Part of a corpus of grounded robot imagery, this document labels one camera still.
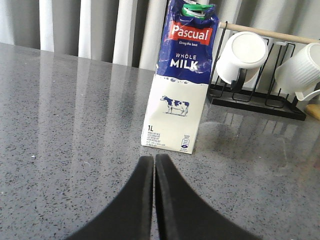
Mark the wooden mug tree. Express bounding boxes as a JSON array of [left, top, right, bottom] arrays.
[[305, 104, 320, 120]]

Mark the blue white milk carton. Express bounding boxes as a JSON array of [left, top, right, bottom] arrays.
[[141, 0, 219, 154]]

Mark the grey white curtain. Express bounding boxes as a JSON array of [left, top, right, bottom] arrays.
[[0, 0, 320, 70]]

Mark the ribbed white mug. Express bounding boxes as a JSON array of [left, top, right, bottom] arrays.
[[274, 42, 320, 101]]

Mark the black wire mug rack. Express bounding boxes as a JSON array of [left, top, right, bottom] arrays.
[[208, 22, 320, 121]]

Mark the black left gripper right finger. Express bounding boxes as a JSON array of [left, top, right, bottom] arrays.
[[155, 154, 258, 240]]

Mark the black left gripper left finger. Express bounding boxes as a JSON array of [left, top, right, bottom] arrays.
[[67, 156, 154, 240]]

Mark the smooth white mug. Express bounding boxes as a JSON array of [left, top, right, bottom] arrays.
[[215, 31, 268, 84]]

